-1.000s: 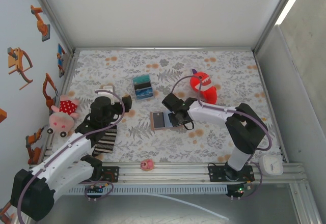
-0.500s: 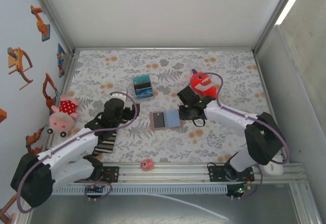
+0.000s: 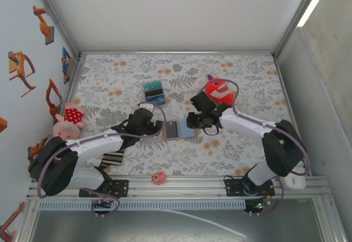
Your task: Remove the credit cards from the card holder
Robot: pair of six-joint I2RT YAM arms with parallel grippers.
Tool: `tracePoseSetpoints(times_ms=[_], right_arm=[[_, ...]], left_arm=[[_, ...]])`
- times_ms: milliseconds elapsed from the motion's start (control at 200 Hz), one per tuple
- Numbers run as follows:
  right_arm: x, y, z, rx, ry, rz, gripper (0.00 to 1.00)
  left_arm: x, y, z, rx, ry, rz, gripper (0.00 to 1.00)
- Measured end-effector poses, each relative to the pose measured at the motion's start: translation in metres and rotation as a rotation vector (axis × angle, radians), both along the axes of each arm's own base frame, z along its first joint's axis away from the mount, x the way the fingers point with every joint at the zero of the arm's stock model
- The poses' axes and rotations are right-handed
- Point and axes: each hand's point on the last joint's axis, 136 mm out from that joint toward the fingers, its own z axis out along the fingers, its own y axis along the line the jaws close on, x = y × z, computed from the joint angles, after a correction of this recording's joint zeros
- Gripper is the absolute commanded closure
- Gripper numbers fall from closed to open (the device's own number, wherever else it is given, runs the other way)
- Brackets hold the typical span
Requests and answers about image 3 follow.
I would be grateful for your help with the pink leather card holder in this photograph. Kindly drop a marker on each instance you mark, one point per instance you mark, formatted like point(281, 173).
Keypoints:
point(187, 129)

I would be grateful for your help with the dark blue credit card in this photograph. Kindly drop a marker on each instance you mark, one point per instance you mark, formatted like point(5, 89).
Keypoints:
point(172, 129)

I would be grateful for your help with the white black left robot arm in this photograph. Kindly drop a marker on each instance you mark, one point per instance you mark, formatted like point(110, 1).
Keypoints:
point(96, 145)

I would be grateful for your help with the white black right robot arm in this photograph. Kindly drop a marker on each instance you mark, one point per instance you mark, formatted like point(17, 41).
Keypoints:
point(247, 125)

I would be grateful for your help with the blue striped card packet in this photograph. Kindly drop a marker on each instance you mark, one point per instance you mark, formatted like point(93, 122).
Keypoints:
point(143, 94)

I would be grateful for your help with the black credit card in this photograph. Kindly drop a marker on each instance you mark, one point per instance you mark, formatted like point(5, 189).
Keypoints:
point(154, 93)

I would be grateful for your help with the teal credit card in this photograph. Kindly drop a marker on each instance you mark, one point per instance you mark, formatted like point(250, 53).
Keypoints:
point(152, 85)

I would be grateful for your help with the red dinosaur plush toy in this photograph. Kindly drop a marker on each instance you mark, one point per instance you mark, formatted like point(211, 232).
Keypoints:
point(220, 88)

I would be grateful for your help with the floral printed table mat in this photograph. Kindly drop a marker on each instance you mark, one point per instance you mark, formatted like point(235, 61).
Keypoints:
point(192, 68)

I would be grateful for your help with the black white striped sock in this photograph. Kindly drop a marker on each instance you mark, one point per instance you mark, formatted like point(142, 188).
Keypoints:
point(111, 160)

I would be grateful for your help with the pink donut toy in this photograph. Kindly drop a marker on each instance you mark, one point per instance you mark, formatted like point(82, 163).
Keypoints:
point(159, 177)

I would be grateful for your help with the pink pig plush toy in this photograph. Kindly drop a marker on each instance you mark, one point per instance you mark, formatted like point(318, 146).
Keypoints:
point(72, 114)

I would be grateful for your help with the thin white tube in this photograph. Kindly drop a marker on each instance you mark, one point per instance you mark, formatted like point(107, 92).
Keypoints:
point(220, 227)

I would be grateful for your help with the white square alarm clock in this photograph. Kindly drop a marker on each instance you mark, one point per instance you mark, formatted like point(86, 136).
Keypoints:
point(295, 182)

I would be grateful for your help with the aluminium back rail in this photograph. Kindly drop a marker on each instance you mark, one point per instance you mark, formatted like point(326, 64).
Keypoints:
point(176, 52)

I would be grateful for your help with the aluminium rail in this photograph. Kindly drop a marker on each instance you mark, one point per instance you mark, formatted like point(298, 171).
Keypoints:
point(178, 189)
point(176, 52)

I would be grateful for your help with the aluminium front rail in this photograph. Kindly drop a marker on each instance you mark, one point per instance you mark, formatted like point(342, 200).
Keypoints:
point(178, 189)

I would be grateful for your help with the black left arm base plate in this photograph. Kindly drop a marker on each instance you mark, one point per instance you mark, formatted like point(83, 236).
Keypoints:
point(122, 188)

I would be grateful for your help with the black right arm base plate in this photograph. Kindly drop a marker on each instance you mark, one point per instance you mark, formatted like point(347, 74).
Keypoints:
point(232, 188)

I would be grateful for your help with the blue orange wall sticker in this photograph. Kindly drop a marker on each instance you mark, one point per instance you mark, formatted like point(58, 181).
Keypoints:
point(66, 60)

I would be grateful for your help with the aluminium frame post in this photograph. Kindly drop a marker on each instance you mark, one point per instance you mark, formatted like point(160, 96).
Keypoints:
point(297, 16)
point(56, 16)

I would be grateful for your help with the orange machine frame wall sticker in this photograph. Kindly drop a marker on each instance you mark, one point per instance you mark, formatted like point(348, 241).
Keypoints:
point(16, 66)

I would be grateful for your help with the orange block wall sticker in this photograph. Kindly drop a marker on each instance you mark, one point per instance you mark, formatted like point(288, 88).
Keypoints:
point(2, 125)

